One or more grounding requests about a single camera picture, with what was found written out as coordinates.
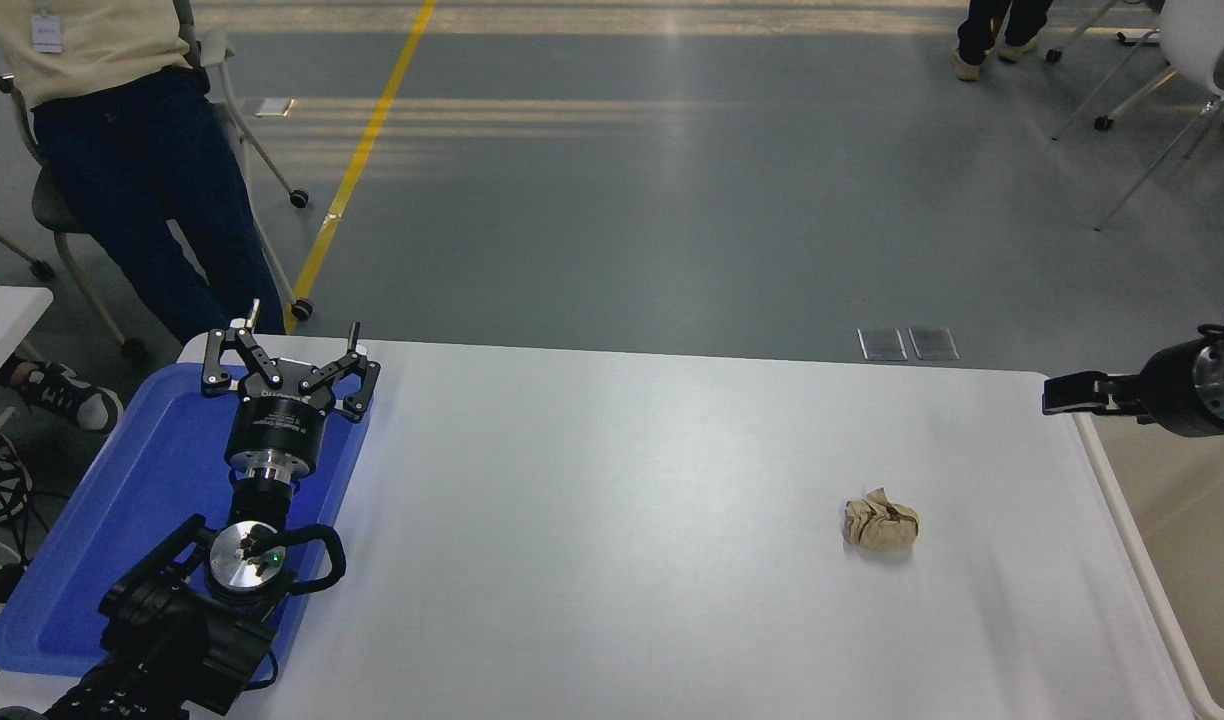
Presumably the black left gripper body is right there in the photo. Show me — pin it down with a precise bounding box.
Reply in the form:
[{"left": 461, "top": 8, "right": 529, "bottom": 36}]
[{"left": 222, "top": 358, "right": 348, "bottom": 471}]

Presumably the white chair with metal legs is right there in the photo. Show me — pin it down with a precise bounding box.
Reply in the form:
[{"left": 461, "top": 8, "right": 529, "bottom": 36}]
[{"left": 1047, "top": 0, "right": 1224, "bottom": 233}]

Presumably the black cable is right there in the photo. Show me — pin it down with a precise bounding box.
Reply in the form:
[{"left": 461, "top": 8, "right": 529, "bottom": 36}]
[{"left": 0, "top": 480, "right": 48, "bottom": 621}]

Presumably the person's foot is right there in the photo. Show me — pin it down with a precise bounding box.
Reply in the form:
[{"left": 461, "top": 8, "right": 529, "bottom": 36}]
[{"left": 0, "top": 352, "right": 125, "bottom": 434}]

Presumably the metal floor plate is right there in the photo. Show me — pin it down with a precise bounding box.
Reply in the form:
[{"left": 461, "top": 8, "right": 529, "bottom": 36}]
[
  {"left": 857, "top": 327, "right": 908, "bottom": 362},
  {"left": 908, "top": 325, "right": 960, "bottom": 361}
]

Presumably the wheeled office chair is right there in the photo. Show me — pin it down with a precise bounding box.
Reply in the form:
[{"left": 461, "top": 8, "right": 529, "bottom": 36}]
[{"left": 0, "top": 10, "right": 313, "bottom": 361}]

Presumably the small white table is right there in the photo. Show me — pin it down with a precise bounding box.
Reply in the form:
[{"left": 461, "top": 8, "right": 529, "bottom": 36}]
[{"left": 0, "top": 285, "right": 55, "bottom": 461}]

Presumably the seated person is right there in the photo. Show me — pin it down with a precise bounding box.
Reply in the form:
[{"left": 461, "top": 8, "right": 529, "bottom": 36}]
[{"left": 0, "top": 0, "right": 287, "bottom": 346}]

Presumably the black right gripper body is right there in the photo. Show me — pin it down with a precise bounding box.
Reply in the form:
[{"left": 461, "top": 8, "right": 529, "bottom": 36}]
[{"left": 1137, "top": 338, "right": 1224, "bottom": 439}]

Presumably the crumpled tan paper ball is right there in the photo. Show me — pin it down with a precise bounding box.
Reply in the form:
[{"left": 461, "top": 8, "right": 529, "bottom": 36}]
[{"left": 842, "top": 487, "right": 920, "bottom": 553}]

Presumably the large pale bin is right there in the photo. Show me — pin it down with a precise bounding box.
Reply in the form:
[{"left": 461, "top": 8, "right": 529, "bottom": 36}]
[{"left": 1067, "top": 372, "right": 1224, "bottom": 720}]

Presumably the blue plastic tray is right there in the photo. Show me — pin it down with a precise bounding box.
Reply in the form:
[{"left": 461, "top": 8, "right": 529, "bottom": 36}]
[{"left": 0, "top": 360, "right": 373, "bottom": 679}]

